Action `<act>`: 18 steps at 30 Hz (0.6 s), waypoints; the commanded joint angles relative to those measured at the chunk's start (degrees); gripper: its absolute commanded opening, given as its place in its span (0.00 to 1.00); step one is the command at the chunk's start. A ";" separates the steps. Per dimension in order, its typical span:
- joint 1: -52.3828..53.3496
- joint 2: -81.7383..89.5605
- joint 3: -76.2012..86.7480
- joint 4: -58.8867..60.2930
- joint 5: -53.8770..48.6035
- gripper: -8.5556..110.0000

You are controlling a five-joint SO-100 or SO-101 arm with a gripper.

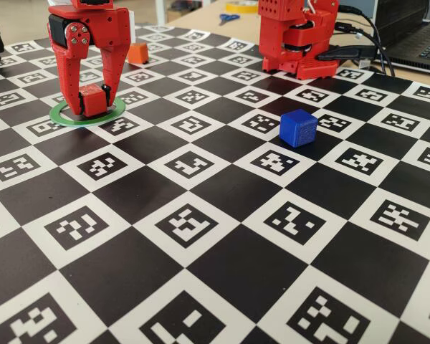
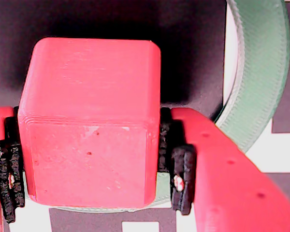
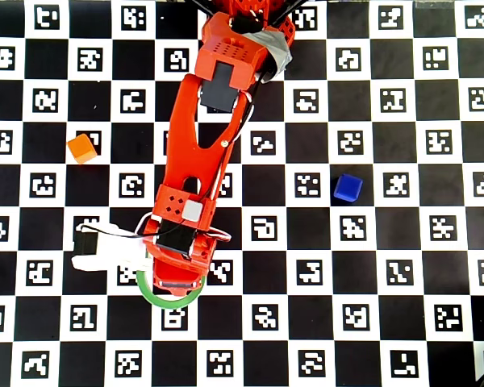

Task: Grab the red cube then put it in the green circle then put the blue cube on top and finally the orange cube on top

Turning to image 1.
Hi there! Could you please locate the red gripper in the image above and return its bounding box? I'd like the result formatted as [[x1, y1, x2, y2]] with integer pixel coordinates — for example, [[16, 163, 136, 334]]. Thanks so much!
[[48, 0, 130, 115]]

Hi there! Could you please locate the red cube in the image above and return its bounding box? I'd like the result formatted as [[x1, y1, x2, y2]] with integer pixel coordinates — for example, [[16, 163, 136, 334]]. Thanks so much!
[[79, 84, 110, 118]]

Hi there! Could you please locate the orange cube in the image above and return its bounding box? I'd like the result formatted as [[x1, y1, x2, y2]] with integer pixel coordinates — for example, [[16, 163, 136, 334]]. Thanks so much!
[[128, 42, 150, 65]]

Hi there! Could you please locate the blue cube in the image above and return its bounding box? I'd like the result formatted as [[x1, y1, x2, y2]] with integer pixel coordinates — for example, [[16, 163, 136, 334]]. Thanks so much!
[[278, 109, 318, 148]]

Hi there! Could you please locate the yellow tape roll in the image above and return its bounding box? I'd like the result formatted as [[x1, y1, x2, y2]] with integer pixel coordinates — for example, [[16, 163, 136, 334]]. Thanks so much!
[[224, 0, 259, 14]]

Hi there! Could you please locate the black white marker mat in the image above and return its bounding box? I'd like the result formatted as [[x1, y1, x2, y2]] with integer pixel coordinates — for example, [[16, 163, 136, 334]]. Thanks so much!
[[0, 21, 430, 344]]

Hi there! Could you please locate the black laptop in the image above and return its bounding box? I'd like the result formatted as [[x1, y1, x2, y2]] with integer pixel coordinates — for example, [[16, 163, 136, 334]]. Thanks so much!
[[374, 0, 430, 75]]

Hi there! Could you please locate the green ring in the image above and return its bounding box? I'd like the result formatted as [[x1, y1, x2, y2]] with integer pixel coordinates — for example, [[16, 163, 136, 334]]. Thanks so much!
[[49, 94, 127, 129]]

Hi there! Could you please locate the black usb cable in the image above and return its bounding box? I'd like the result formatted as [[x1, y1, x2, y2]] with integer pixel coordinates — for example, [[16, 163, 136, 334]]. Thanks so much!
[[335, 21, 390, 76]]

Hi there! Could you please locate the thick black cable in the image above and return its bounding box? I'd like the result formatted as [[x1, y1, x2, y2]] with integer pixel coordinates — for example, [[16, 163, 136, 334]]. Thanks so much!
[[338, 5, 397, 77]]

